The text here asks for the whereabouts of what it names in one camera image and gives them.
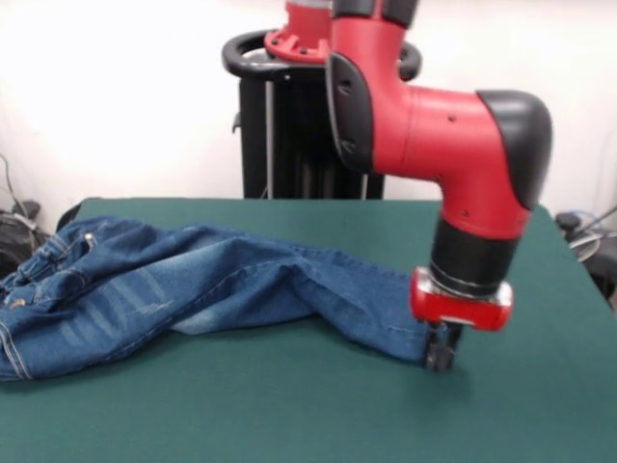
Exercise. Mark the dark green table cloth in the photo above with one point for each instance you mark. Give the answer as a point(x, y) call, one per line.
point(337, 410)

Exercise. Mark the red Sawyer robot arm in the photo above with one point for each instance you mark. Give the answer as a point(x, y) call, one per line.
point(410, 125)

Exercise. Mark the blue denim jeans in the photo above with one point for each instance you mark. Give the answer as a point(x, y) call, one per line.
point(217, 289)

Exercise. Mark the black floor equipment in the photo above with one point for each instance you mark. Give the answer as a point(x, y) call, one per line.
point(605, 275)

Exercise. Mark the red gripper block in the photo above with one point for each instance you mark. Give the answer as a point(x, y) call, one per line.
point(453, 308)

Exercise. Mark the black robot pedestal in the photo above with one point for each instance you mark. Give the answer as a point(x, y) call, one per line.
point(270, 144)

